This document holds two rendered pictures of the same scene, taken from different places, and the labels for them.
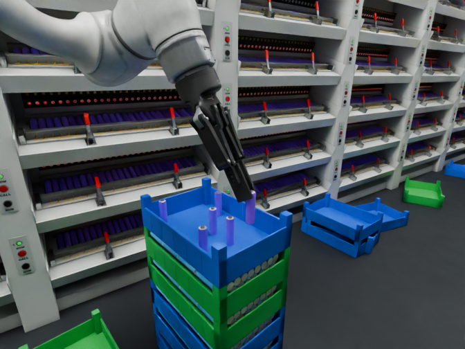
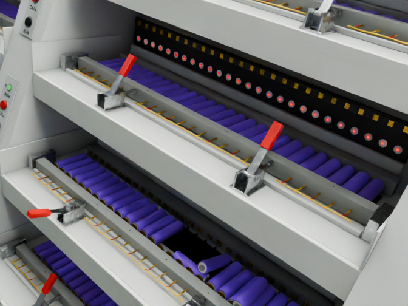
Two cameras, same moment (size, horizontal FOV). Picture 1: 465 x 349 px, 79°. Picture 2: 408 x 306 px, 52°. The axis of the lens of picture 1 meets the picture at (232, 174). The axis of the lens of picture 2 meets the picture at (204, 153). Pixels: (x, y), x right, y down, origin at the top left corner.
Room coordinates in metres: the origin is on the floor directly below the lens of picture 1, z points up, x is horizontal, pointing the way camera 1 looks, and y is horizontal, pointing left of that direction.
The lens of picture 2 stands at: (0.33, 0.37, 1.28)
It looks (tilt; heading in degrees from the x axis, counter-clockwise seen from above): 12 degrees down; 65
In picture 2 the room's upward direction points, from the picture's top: 23 degrees clockwise
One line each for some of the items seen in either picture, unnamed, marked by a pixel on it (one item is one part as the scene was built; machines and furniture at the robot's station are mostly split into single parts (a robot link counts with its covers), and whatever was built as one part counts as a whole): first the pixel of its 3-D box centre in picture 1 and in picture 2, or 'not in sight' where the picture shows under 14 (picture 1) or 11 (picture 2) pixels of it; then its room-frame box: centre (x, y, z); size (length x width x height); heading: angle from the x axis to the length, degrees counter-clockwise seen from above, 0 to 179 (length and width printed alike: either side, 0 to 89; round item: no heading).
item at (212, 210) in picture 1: (212, 220); not in sight; (0.58, 0.04, 0.44); 0.02 x 0.02 x 0.06
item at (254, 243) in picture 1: (211, 219); not in sight; (0.58, 0.05, 0.44); 0.30 x 0.20 x 0.08; 41
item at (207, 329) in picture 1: (213, 277); not in sight; (0.58, 0.05, 0.28); 0.30 x 0.20 x 0.08; 41
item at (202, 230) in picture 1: (203, 240); not in sight; (0.49, 0.06, 0.44); 0.02 x 0.02 x 0.06
